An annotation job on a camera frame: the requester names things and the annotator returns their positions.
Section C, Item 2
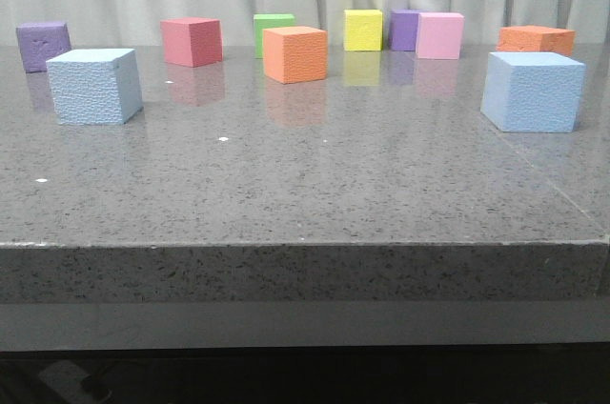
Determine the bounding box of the orange foam block right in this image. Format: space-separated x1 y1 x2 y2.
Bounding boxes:
496 25 576 56

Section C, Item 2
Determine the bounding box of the red foam block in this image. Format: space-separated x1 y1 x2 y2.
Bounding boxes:
160 17 223 68

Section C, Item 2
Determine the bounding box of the pink foam block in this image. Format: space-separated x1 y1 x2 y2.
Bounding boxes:
416 11 464 60

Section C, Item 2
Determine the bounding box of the orange foam block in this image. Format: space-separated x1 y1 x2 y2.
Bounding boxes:
496 25 576 56
263 26 328 84

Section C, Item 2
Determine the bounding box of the yellow foam block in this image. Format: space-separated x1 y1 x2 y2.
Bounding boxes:
343 10 383 51

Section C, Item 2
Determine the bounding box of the purple foam block left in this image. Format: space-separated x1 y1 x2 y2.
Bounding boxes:
15 21 71 73

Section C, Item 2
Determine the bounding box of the orange foam block centre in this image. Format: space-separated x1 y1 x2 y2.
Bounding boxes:
263 26 328 84

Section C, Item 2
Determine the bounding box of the green foam block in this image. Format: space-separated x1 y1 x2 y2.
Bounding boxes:
253 13 295 59

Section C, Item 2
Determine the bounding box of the purple foam block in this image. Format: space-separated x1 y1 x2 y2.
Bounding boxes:
388 10 422 51
15 21 71 73

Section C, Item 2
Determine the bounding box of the purple foam block right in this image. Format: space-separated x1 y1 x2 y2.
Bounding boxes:
388 10 422 51

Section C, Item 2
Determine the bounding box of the blue foam block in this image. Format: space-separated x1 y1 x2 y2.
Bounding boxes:
46 49 143 125
480 51 586 132

